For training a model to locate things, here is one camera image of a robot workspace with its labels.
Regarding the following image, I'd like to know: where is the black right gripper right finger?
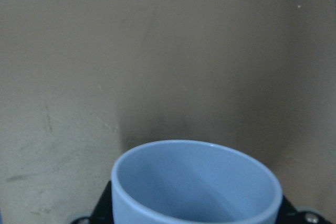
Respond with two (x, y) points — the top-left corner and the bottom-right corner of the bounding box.
(276, 196), (332, 224)

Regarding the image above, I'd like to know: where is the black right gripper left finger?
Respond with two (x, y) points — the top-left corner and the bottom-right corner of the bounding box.
(71, 181), (113, 224)

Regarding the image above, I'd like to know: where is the light blue cup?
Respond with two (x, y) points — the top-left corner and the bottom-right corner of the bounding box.
(111, 140), (282, 223)

